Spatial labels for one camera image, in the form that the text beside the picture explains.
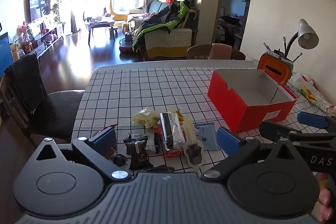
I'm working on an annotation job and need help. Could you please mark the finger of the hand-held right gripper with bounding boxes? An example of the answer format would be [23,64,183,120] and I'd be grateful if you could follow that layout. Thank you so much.
[259,121,336,147]
[297,112,336,132]

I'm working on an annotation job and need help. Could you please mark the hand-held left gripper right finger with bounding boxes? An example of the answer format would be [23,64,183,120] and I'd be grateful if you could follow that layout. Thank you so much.
[202,126,305,182]

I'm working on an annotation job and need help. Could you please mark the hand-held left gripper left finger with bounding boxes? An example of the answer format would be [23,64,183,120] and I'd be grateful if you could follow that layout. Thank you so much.
[34,126,132,183]

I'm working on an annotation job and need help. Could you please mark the light blue snack packet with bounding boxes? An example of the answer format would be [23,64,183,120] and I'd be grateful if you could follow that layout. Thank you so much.
[194,123,218,151]

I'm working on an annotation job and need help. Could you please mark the small jelly cup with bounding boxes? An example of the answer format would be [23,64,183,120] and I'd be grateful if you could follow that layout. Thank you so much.
[112,154,129,167]

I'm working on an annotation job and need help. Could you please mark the red cardboard box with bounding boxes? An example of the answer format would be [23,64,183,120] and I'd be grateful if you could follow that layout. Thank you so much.
[207,69,298,134]

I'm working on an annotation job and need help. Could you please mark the clear packet with dark snack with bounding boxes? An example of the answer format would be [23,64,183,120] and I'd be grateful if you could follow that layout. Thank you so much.
[183,120,205,168]

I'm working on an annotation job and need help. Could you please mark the dark brown snack packet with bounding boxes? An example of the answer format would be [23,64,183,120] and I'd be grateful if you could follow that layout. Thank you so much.
[123,140,154,170]

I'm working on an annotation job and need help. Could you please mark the pale yellow snack packet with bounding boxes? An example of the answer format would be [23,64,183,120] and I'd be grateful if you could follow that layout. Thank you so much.
[130,107,160,128]

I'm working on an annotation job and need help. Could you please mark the gold yellow snack packet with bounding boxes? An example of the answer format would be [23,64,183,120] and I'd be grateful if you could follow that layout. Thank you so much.
[168,108,184,121]

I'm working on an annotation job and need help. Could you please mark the silver black snack packet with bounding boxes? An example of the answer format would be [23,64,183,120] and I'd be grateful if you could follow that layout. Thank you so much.
[160,112,185,150]

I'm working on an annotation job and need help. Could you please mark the person's right hand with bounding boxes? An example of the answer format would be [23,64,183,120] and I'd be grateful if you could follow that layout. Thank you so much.
[316,174,336,223]

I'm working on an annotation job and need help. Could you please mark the colourful printed plastic bag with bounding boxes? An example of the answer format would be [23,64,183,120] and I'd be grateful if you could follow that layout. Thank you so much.
[287,70,336,114]

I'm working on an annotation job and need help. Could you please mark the dark wooden chair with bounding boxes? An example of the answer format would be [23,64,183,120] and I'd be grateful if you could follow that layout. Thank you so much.
[0,53,86,147]

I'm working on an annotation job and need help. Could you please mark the orange tissue box holder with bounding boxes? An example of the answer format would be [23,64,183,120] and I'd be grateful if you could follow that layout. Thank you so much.
[257,52,294,86]

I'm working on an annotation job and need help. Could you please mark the grey desk lamp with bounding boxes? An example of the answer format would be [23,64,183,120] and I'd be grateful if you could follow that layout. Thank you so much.
[285,19,319,60]

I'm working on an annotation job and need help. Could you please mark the pink cloth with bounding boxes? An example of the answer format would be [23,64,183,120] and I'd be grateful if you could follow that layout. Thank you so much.
[209,43,233,60]

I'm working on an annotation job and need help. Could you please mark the light wooden chair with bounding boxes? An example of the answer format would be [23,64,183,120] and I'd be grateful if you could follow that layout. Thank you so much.
[186,43,246,60]

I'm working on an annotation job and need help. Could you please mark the black cloth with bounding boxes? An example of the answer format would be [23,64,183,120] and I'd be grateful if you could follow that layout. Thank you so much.
[4,53,48,114]

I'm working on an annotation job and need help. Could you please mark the coffee table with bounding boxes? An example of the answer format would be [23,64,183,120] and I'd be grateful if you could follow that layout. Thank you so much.
[87,17,117,45]

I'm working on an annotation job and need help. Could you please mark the sofa with cream cover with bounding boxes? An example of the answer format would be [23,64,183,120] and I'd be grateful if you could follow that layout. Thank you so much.
[127,0,200,58]

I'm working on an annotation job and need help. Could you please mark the tv cabinet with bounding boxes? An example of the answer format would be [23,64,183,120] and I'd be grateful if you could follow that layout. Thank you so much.
[20,22,65,56]

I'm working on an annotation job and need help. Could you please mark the yellow giraffe figure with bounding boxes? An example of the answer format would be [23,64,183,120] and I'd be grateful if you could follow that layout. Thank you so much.
[105,0,126,21]

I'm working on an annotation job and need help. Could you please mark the blue fish tank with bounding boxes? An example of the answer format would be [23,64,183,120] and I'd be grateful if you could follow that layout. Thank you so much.
[0,31,13,77]

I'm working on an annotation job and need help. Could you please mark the tall green plant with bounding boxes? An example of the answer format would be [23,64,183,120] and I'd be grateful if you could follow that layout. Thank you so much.
[51,0,65,25]

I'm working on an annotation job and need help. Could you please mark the television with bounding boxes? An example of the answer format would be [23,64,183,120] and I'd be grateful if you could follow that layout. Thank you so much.
[28,0,51,23]

